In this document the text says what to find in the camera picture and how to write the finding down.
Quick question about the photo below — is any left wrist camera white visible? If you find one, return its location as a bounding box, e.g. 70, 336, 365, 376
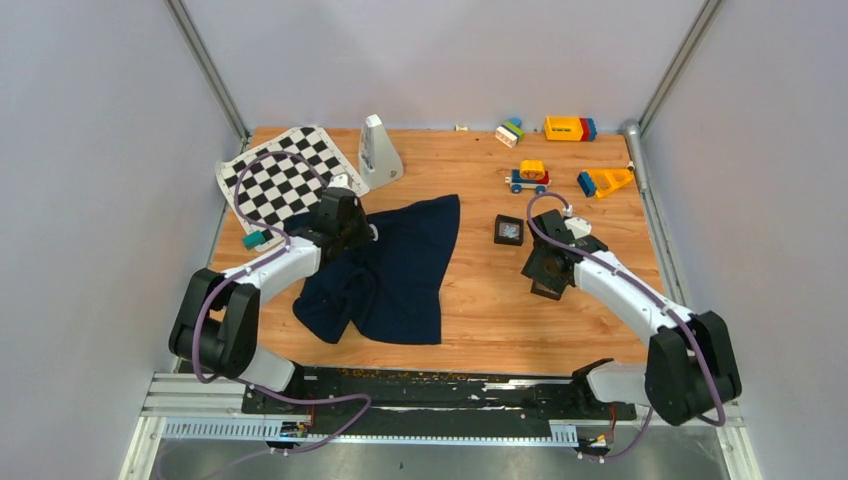
328, 174, 354, 190

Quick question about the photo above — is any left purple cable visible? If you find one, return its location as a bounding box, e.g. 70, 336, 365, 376
192, 150, 374, 458

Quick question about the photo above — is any grey metal pipe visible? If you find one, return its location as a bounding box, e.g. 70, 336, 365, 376
621, 120, 650, 194

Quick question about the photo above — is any white metronome-shaped object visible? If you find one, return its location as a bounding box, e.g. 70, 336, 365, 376
358, 114, 404, 190

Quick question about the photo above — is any yellow red blue brick box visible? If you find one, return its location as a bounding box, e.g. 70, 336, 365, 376
544, 116, 597, 142

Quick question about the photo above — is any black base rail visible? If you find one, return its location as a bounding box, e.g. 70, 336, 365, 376
241, 366, 637, 439

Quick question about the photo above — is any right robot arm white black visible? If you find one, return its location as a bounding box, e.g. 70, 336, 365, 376
522, 210, 742, 426

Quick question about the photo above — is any orange blue toy ramp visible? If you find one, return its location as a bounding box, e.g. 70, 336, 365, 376
577, 168, 635, 199

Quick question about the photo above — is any toy car with yellow top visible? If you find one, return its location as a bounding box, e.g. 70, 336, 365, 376
505, 159, 551, 194

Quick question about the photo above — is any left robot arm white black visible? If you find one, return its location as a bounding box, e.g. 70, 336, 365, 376
168, 186, 376, 413

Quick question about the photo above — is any purple cable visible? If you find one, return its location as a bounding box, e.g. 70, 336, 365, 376
526, 192, 727, 463
192, 150, 374, 458

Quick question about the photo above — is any checkerboard calibration mat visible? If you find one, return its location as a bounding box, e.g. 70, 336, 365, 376
215, 127, 370, 252

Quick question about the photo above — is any navy blue garment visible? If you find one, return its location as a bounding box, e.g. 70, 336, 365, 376
292, 194, 461, 345

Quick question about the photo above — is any white green blue brick stack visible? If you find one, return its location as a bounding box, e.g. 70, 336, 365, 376
494, 117, 525, 148

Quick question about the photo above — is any teal block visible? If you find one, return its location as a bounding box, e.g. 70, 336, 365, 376
242, 231, 266, 250

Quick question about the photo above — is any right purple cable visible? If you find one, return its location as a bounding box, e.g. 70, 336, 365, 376
526, 192, 727, 463

